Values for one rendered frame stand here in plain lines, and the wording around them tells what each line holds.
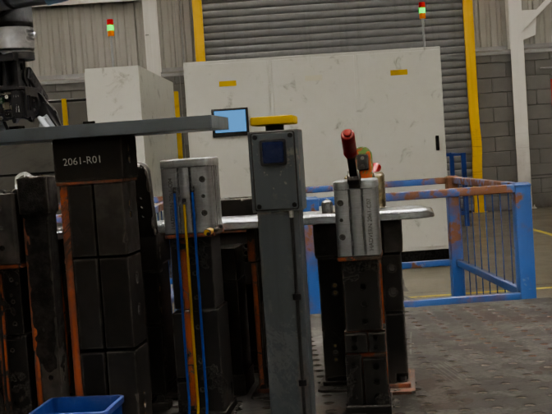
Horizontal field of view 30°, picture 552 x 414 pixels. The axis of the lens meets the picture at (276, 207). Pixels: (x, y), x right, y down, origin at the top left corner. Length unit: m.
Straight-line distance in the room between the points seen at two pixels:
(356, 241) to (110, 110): 8.19
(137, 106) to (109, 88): 0.31
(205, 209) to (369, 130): 8.14
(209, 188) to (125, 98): 8.09
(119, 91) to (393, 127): 2.57
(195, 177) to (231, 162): 8.03
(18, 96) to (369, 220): 0.65
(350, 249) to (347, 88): 8.14
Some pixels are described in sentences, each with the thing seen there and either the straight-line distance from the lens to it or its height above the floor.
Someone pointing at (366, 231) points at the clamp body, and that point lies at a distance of 1.57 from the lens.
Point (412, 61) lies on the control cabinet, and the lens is 9.79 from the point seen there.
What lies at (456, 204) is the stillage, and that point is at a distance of 4.79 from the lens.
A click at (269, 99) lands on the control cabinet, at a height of 1.61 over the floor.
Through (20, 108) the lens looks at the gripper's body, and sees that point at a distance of 1.82.
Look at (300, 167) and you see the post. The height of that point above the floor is 1.09.
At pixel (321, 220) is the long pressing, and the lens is 1.68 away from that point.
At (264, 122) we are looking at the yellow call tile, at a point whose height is 1.15.
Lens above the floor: 1.11
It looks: 3 degrees down
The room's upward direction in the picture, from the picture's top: 4 degrees counter-clockwise
